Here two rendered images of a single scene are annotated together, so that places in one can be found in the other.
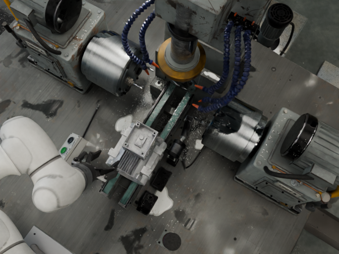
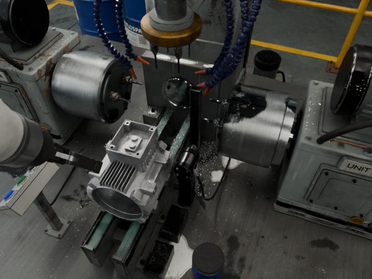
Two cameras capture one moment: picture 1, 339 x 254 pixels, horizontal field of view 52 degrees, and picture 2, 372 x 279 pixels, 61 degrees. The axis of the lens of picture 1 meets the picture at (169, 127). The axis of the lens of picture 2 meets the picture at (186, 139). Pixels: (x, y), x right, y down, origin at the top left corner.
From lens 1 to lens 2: 0.74 m
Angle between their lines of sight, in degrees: 25
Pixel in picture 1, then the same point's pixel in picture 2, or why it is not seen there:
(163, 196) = (181, 249)
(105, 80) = (82, 94)
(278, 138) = (320, 108)
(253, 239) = not seen: outside the picture
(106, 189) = (93, 241)
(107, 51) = (82, 60)
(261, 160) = (309, 134)
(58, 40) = (21, 56)
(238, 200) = (290, 235)
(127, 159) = (116, 170)
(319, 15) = not seen: hidden behind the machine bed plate
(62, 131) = not seen: hidden behind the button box
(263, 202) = (325, 232)
